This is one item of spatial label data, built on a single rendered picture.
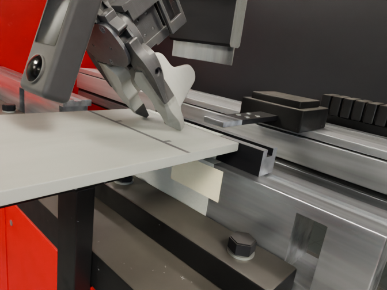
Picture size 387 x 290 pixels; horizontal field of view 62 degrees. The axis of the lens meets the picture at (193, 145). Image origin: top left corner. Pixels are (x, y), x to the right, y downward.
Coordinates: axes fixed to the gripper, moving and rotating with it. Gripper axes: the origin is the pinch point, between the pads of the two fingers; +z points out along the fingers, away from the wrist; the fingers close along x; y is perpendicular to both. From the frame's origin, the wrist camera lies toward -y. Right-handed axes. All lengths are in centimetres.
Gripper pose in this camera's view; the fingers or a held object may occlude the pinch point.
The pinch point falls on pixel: (155, 119)
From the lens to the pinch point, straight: 38.7
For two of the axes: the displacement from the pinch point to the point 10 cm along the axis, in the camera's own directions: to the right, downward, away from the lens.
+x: -7.2, -2.9, 6.3
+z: 3.4, 6.5, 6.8
